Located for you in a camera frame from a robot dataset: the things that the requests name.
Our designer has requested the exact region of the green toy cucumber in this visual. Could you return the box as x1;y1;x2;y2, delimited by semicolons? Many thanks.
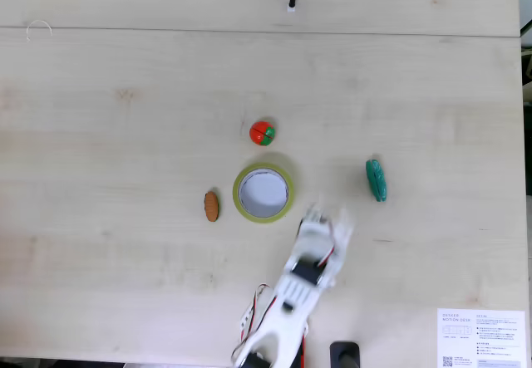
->
365;158;388;203

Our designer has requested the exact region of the yellowish packing tape roll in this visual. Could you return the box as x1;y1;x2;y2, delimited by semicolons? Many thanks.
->
231;161;295;224

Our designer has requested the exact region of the red toy strawberry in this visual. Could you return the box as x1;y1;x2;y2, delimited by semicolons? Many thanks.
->
249;120;277;148

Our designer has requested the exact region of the brown toy hamburger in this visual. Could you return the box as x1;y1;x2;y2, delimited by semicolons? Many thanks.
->
204;190;220;223

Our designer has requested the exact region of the black pole with clamp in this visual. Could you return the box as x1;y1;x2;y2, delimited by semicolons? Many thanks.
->
330;341;361;368

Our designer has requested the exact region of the white printed paper sheet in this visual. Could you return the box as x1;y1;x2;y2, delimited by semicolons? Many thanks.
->
436;308;525;368

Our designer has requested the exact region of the thin white wire loop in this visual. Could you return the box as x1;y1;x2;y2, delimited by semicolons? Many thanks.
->
25;19;54;43

